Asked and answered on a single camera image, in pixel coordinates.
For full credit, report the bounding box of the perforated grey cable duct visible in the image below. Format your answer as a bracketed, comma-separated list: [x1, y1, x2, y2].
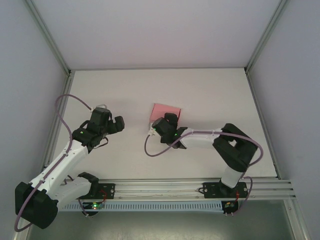
[58, 201, 223, 213]

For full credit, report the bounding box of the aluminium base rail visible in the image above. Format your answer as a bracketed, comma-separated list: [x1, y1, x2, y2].
[24, 177, 297, 201]

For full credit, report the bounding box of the pink paper box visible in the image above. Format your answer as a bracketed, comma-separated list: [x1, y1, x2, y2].
[149, 103, 181, 126]

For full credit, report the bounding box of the aluminium lower frame leg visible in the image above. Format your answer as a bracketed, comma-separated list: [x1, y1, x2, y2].
[284, 198, 313, 240]

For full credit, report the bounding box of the circuit board with green light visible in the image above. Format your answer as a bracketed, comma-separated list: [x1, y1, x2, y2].
[83, 201, 106, 210]

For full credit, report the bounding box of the aluminium frame post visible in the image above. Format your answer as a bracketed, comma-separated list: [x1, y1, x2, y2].
[24, 0, 72, 76]
[244, 0, 288, 75]

